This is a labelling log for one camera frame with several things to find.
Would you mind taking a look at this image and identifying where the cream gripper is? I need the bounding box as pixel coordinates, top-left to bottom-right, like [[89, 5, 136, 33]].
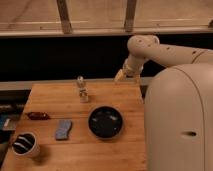
[[114, 58, 144, 84]]

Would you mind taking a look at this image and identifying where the black ceramic bowl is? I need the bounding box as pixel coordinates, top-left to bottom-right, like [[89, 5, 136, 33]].
[[88, 106, 123, 139]]

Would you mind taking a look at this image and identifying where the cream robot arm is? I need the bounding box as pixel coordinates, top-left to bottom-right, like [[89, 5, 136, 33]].
[[115, 35, 213, 171]]

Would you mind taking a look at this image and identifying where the clear plastic bottle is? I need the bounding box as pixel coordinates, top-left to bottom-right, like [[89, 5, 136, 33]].
[[77, 76, 89, 103]]

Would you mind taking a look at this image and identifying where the white paper cup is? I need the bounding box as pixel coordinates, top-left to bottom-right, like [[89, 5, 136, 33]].
[[12, 132, 40, 158]]

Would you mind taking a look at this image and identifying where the right wooden post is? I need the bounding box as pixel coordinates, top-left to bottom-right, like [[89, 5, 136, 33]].
[[124, 0, 137, 32]]

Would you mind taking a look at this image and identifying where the wooden post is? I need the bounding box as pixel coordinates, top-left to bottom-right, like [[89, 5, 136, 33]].
[[124, 0, 137, 32], [56, 0, 72, 34]]

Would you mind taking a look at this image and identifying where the left wooden post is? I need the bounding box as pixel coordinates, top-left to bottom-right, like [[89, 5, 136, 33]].
[[56, 0, 72, 34]]

